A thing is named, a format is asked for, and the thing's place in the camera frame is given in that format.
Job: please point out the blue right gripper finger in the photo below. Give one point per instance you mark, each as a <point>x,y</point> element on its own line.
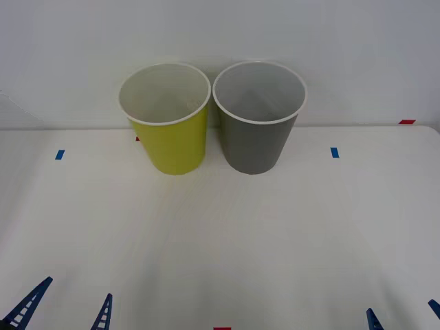
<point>436,307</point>
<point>373,321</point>

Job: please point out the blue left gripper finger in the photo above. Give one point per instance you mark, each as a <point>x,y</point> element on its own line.
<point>25,311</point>
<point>104,314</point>

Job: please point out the yellow-green plastic bin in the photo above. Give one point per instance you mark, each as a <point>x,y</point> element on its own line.
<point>175,148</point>

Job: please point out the grey plastic bin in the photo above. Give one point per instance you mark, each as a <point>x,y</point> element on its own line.
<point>254,144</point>

